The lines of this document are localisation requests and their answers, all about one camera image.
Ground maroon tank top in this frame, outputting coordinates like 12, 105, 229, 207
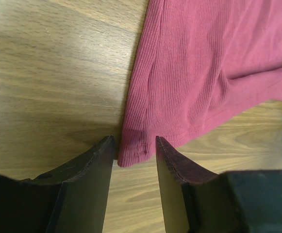
117, 0, 282, 167

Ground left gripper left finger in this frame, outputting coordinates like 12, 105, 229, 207
0, 136, 115, 233

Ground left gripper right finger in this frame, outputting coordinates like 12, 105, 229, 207
156, 137, 282, 233

